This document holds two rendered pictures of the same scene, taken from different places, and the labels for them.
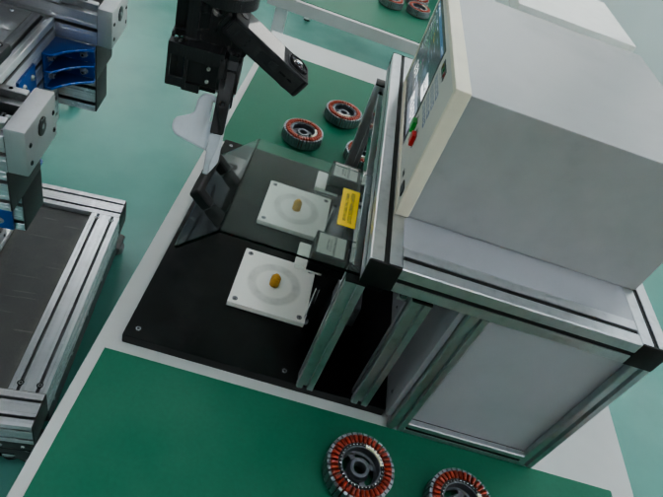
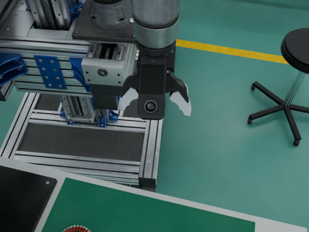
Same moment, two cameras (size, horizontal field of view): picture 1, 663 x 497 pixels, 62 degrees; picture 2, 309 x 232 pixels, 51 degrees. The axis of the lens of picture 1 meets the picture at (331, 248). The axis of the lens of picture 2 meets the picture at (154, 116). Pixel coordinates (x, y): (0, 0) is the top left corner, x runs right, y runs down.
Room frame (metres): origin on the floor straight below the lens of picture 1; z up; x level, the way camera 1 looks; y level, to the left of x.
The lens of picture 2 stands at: (1.61, 0.04, 1.71)
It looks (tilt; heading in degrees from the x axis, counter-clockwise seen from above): 53 degrees down; 112
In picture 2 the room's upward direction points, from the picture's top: straight up
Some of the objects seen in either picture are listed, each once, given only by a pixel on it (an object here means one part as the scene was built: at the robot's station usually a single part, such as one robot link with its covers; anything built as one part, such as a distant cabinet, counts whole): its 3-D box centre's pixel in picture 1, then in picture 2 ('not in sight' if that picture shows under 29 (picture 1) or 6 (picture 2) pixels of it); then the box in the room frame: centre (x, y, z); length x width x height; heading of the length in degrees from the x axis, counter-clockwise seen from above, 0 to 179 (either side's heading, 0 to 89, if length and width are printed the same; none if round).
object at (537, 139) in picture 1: (533, 123); not in sight; (0.89, -0.23, 1.22); 0.44 x 0.39 x 0.20; 8
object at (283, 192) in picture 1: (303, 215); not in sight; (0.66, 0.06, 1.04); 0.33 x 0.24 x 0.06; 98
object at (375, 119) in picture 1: (368, 168); not in sight; (0.87, -0.01, 1.03); 0.62 x 0.01 x 0.03; 8
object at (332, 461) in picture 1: (358, 469); not in sight; (0.45, -0.18, 0.77); 0.11 x 0.11 x 0.04
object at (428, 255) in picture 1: (494, 177); not in sight; (0.90, -0.22, 1.09); 0.68 x 0.44 x 0.05; 8
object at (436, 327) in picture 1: (422, 234); not in sight; (0.90, -0.16, 0.92); 0.66 x 0.01 x 0.30; 8
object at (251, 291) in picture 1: (273, 286); not in sight; (0.74, 0.08, 0.78); 0.15 x 0.15 x 0.01; 8
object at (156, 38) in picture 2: not in sight; (154, 26); (1.45, 0.45, 1.37); 0.08 x 0.08 x 0.05
